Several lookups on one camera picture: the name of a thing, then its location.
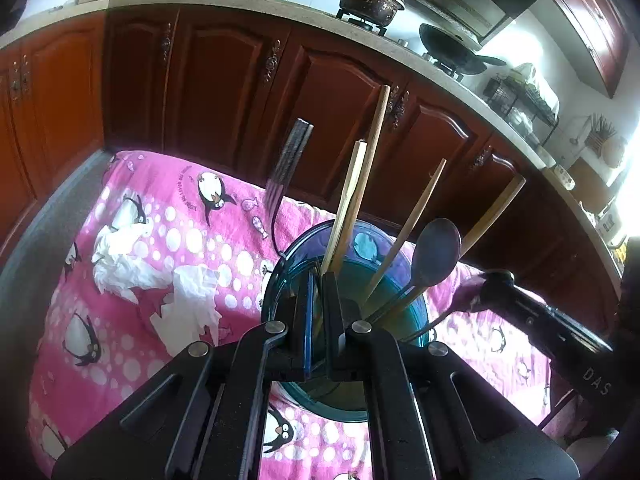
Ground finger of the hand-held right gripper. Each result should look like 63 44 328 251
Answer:
477 270 523 333

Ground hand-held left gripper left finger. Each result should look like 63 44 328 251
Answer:
52 274 317 480

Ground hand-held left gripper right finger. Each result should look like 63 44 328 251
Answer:
322 272 581 480

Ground white floral cup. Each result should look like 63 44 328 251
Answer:
260 219 432 413

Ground large metal spoon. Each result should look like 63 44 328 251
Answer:
362 217 462 321

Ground wooden chopstick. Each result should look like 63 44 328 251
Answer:
457 176 527 258
320 141 368 276
332 85 391 276
364 159 447 307

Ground metal fork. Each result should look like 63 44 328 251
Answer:
264 118 315 261

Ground crumpled white tissue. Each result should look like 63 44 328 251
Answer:
91 220 173 305
150 264 223 346

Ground brown cardboard box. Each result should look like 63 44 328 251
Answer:
570 157 621 213

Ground pink penguin print blanket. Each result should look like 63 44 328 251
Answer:
27 149 576 480

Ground brown wooden base cabinets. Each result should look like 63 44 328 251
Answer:
0 2 621 341

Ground dark wok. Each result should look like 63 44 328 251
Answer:
419 23 507 75

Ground gas stove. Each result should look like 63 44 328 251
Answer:
334 10 471 81

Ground grey stone countertop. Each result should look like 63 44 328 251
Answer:
0 0 626 281

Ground brown cooking pot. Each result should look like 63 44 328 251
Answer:
340 0 407 26

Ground wall utensil holder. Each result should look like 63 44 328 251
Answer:
582 114 627 168

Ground black wire dish rack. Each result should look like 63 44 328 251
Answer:
482 62 561 148

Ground brown wooden wall cabinet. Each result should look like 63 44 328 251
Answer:
517 0 632 100

